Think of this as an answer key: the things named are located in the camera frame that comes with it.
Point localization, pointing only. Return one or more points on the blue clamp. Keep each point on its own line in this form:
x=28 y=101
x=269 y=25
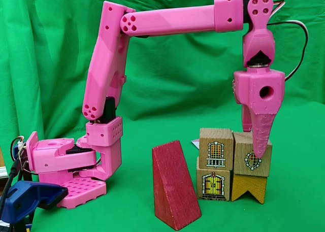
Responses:
x=23 y=199

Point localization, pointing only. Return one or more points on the yellow notched wooden block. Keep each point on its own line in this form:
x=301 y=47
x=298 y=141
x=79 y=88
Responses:
x=243 y=186

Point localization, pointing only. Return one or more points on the brown and white box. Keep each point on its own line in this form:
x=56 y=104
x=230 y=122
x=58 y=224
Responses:
x=2 y=163

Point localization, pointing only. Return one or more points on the paper picture of house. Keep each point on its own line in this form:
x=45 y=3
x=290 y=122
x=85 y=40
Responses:
x=195 y=143

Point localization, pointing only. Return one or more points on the wooden cube with oval window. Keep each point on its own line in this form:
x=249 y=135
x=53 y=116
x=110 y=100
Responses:
x=242 y=148

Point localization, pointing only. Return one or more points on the red wooden wedge block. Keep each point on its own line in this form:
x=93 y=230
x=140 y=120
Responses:
x=172 y=186

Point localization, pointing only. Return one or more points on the motor control board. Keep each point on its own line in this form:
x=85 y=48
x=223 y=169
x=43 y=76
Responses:
x=22 y=156

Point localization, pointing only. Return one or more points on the green cloth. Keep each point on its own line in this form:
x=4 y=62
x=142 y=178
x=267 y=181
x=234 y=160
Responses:
x=177 y=77

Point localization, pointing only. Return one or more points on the wooden cube with balcony window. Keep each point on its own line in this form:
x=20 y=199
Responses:
x=215 y=136

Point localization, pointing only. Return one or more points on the wooden cube with door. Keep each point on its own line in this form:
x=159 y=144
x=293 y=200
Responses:
x=213 y=174

